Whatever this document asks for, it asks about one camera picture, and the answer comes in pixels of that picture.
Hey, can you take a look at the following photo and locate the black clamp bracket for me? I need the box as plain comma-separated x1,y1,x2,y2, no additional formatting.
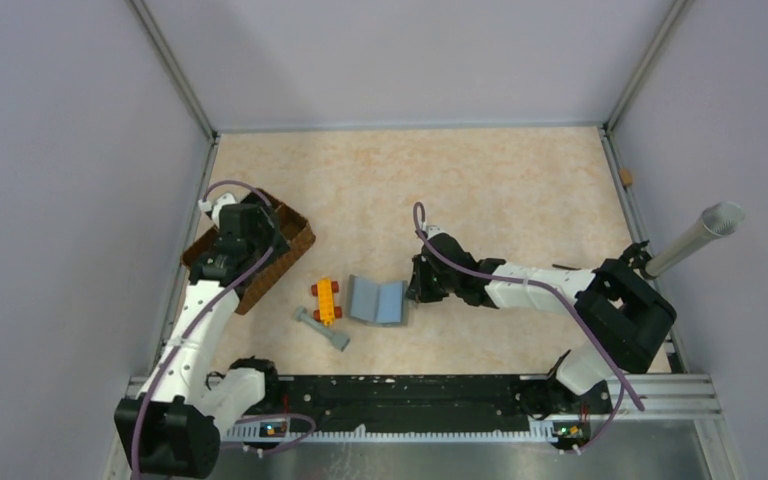
593,240,653,280

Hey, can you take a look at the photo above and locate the grey plastic toy bolt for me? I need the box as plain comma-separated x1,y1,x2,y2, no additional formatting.
293,307,350,352

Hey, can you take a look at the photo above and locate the small wooden block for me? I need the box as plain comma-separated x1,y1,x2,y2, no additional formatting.
618,168,633,188

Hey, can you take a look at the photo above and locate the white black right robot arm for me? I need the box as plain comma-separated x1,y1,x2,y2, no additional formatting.
406,225,677,412

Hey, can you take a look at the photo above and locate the brown woven divided basket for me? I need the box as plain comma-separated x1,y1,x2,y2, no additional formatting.
181,189,316,315

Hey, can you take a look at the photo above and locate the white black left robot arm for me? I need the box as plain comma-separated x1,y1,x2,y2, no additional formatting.
114,202,285,479

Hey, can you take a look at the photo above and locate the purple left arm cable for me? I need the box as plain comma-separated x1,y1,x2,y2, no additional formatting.
130,180,318,480

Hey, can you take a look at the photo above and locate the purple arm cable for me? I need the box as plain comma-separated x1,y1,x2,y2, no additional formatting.
412,201,646,412
130,180,318,480

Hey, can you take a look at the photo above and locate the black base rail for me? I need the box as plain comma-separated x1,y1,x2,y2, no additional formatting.
246,374,613,433

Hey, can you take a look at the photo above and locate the silver metal tube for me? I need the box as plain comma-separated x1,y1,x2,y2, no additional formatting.
643,201,746,279

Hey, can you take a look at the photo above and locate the grey card holder wallet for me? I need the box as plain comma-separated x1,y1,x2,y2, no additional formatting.
347,275,408,327

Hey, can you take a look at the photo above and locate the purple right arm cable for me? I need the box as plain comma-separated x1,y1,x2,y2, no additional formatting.
412,201,646,412

